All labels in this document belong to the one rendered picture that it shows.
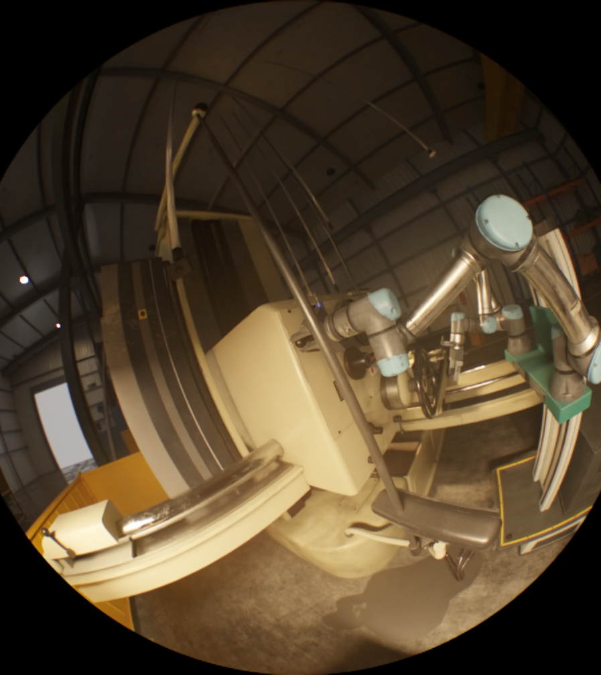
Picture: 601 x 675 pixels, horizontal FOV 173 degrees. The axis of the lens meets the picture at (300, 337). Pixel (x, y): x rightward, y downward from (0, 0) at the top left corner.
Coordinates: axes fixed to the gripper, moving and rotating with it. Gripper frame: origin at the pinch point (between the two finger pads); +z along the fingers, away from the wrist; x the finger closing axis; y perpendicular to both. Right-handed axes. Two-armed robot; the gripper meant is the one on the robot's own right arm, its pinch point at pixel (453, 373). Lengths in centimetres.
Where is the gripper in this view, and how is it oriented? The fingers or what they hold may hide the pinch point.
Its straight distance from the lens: 114.4
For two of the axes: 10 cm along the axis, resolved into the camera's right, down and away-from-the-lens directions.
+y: 8.5, 0.5, -5.2
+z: -0.2, 10.0, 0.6
